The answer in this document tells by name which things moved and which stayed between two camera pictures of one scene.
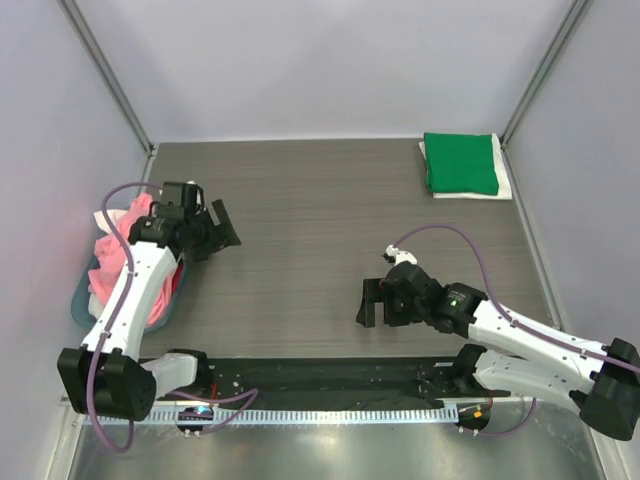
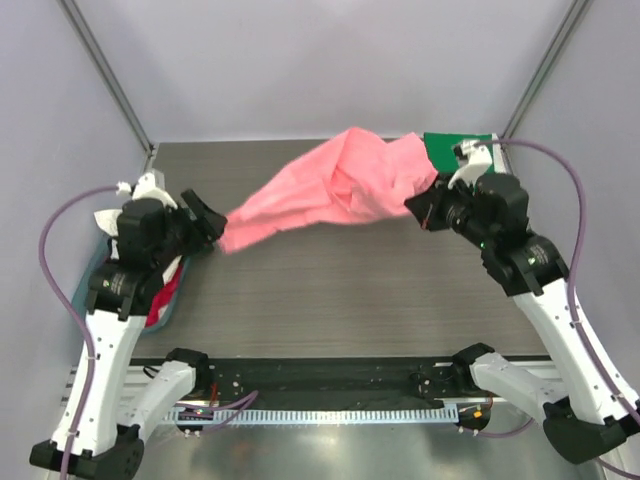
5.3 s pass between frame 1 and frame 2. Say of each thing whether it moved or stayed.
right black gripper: moved
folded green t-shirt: stayed
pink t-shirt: moved
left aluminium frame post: stayed
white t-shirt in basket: stayed
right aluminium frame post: stayed
